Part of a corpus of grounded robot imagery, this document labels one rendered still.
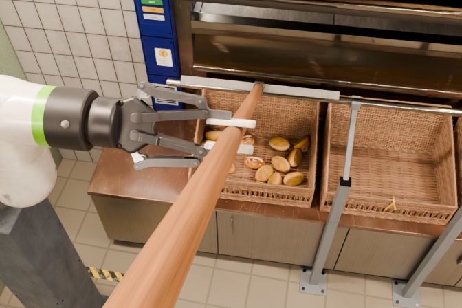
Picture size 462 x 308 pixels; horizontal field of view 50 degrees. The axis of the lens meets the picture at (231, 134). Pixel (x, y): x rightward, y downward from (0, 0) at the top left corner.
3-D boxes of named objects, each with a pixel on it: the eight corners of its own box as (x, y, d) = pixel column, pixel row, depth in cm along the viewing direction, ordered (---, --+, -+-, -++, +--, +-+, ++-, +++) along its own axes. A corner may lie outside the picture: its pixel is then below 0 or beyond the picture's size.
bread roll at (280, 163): (285, 176, 230) (289, 174, 234) (291, 163, 228) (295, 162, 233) (267, 165, 233) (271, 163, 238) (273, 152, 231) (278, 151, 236)
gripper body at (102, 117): (104, 90, 76) (163, 95, 75) (102, 144, 77) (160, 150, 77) (86, 95, 69) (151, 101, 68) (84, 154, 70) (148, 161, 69)
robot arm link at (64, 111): (39, 155, 69) (40, 89, 67) (73, 139, 80) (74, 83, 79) (81, 159, 68) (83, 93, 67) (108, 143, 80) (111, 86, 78)
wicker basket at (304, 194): (205, 117, 256) (202, 79, 235) (313, 128, 252) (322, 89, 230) (188, 196, 226) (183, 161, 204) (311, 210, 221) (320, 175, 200)
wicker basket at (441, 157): (320, 130, 251) (328, 91, 229) (434, 141, 246) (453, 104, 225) (317, 212, 220) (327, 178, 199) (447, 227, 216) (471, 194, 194)
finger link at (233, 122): (208, 121, 73) (209, 115, 73) (255, 125, 73) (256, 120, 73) (205, 124, 70) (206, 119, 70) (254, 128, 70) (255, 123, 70)
